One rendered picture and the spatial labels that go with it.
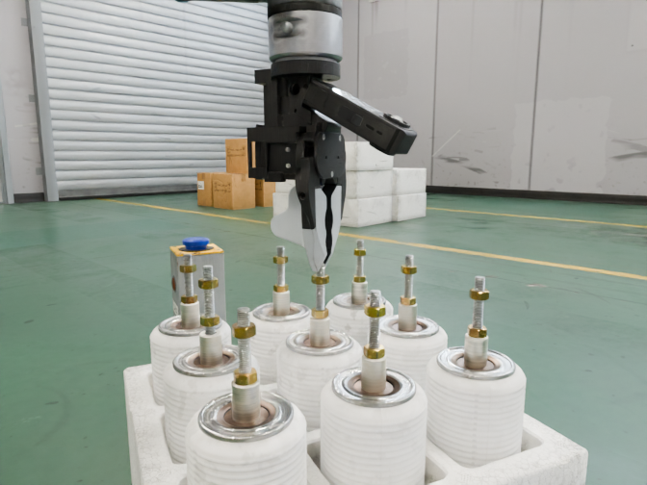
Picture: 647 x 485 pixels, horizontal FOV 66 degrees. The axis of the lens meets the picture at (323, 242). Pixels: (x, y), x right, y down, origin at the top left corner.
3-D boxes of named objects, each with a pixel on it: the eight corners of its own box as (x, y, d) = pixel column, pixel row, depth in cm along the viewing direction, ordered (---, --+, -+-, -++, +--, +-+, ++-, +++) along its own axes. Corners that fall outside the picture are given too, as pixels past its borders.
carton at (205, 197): (224, 202, 483) (223, 171, 478) (239, 204, 467) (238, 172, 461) (197, 205, 463) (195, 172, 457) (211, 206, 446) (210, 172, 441)
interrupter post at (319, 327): (324, 340, 57) (324, 312, 56) (333, 347, 55) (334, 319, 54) (305, 343, 56) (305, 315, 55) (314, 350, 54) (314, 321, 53)
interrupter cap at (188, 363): (219, 344, 56) (219, 338, 55) (264, 362, 51) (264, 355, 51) (158, 365, 50) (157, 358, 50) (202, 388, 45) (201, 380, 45)
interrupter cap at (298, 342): (335, 329, 60) (335, 324, 60) (366, 352, 53) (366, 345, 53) (275, 339, 57) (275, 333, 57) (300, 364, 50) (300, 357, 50)
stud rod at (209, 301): (204, 339, 50) (200, 266, 49) (213, 336, 51) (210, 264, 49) (207, 342, 49) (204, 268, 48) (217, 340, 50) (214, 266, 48)
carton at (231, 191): (255, 208, 437) (254, 173, 432) (233, 210, 421) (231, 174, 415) (235, 205, 458) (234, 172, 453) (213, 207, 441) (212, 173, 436)
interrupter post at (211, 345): (214, 357, 52) (213, 326, 51) (228, 363, 50) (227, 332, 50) (194, 364, 50) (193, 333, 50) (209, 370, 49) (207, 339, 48)
